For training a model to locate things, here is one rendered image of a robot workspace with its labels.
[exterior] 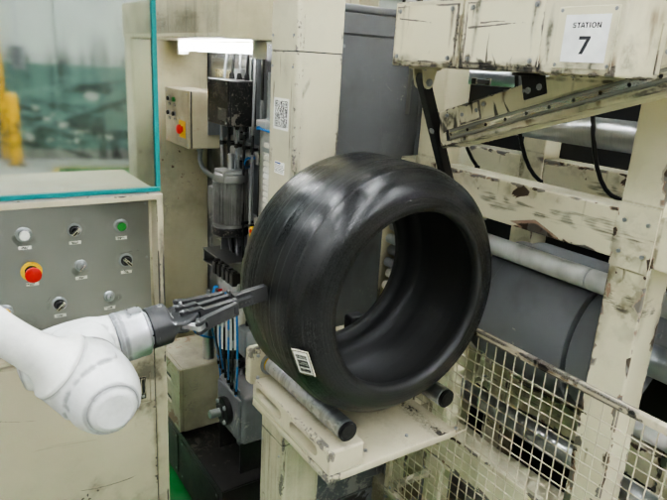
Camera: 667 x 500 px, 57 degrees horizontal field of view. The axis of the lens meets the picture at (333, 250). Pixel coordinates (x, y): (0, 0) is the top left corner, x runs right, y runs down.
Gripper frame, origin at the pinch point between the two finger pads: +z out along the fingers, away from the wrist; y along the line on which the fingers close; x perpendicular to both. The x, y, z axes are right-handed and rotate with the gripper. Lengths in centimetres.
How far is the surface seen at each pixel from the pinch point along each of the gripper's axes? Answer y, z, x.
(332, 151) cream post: 25.2, 37.0, -18.6
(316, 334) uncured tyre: -11.3, 7.6, 6.3
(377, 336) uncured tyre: 13, 40, 29
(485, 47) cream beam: -7, 55, -42
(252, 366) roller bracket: 22.7, 8.1, 30.2
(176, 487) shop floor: 99, 1, 120
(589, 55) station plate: -31, 55, -41
